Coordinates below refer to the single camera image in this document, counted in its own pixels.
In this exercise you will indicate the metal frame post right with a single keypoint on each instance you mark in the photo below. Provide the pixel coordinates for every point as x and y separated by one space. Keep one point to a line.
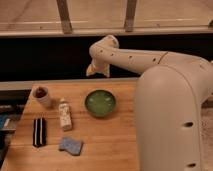
130 15

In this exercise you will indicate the metal frame post left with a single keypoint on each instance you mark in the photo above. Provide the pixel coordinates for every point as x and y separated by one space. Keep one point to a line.
64 16

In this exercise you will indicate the dark objects at left edge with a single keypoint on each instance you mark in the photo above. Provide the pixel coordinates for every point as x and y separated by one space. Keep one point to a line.
9 116

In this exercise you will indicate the blue sponge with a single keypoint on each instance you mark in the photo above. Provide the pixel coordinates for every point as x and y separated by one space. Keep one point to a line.
71 146

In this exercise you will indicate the metal frame post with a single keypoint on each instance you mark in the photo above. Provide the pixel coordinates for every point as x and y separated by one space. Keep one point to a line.
64 16
130 15

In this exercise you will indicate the horizontal metal rail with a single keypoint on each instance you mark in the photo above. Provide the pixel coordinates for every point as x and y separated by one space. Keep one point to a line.
103 32

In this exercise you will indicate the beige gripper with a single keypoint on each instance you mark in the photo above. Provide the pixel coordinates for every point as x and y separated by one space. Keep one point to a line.
98 66

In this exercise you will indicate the white cup with brown inside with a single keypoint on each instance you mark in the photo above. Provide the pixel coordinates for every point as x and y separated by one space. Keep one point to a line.
41 94

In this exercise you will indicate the white small bottle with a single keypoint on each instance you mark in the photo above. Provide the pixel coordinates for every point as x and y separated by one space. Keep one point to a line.
65 115

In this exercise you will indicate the green ceramic bowl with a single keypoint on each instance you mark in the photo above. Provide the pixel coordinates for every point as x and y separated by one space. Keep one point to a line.
100 103

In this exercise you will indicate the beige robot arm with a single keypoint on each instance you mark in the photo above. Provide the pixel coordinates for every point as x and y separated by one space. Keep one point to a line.
168 97

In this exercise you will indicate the black white striped object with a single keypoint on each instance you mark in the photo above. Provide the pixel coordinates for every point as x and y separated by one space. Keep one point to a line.
39 132

